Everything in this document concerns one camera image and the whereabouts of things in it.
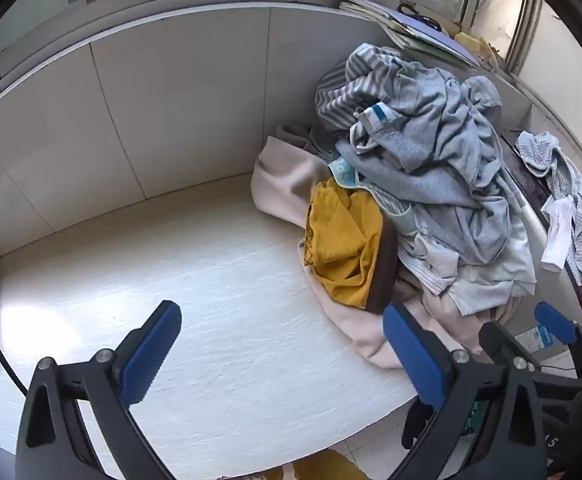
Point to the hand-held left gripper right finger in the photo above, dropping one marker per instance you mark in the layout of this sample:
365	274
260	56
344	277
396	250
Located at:
416	355

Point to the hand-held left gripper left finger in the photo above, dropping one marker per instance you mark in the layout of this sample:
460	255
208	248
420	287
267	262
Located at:
151	355

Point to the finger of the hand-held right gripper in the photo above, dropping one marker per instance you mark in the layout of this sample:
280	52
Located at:
553	321
496	342

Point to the grey fleece pants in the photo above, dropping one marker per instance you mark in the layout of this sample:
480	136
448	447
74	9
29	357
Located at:
421	170

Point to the white box with blue label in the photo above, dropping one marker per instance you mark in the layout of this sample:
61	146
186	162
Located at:
538	340

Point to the pale grey white garment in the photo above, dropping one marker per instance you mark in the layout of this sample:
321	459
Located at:
491	270

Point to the small striped baby garment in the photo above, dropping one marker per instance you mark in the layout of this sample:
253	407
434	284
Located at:
578	230

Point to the dark brown cabinet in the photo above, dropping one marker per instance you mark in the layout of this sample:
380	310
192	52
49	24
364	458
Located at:
536	190

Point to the mustard yellow garment brown trim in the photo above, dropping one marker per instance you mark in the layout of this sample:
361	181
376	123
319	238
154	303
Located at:
336	240

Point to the yellow fuzzy garment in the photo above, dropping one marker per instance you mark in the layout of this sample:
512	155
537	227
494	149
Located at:
326	472

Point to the light teal trimmed cloth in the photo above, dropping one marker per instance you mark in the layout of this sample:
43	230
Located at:
343	170

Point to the beige fleece cloth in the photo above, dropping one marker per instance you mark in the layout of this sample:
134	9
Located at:
281	180

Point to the grey white striped garment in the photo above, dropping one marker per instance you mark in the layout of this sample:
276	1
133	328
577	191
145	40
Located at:
341	90

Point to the pale yellow cloth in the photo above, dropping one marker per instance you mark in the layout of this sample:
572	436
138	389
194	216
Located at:
476	47

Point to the stack of papers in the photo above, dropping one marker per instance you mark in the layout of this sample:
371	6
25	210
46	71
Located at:
421	35

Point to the black scissors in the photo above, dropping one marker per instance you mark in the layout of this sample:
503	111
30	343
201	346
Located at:
421	17

